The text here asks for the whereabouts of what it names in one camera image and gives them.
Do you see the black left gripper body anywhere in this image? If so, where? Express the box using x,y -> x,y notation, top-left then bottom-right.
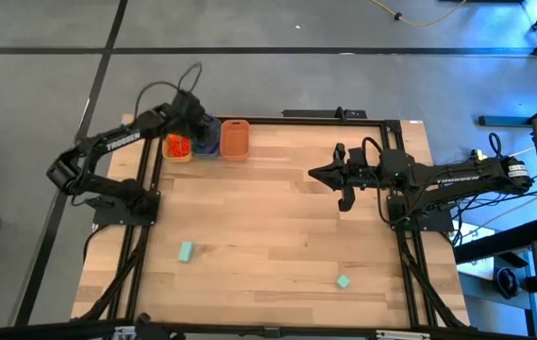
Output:
169,106 -> 210,143

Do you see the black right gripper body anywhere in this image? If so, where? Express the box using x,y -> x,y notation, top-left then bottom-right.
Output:
336,143 -> 376,213

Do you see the light green rectangular block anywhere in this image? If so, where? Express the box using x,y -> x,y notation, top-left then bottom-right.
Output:
176,241 -> 195,264

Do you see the teal plastic bin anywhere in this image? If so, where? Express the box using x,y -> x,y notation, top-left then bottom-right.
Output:
191,115 -> 223,160

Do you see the yellow plastic bin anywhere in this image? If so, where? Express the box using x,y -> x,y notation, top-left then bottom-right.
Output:
161,133 -> 194,164

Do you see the orange plastic bin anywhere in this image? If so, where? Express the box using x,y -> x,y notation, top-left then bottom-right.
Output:
219,119 -> 252,162

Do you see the black round object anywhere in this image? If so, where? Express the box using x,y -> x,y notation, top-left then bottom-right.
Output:
494,265 -> 520,299

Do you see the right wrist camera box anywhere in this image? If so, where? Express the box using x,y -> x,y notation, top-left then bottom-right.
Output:
348,145 -> 368,165

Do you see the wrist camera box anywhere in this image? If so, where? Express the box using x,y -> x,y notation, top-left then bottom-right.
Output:
348,145 -> 368,165
176,92 -> 203,117

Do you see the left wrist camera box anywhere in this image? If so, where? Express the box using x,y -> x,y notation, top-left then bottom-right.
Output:
176,92 -> 203,117

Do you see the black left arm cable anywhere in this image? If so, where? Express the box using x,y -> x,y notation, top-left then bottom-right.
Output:
133,60 -> 203,119

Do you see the black aluminium table frame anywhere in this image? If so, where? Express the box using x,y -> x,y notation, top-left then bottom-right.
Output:
72,115 -> 472,340

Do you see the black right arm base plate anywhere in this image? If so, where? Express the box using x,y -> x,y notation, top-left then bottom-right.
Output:
387,193 -> 454,232

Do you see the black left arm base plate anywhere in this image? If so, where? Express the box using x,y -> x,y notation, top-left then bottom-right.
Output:
92,190 -> 161,227

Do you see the yellow hanging cable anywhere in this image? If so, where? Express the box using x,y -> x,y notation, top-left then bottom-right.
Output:
366,0 -> 468,28

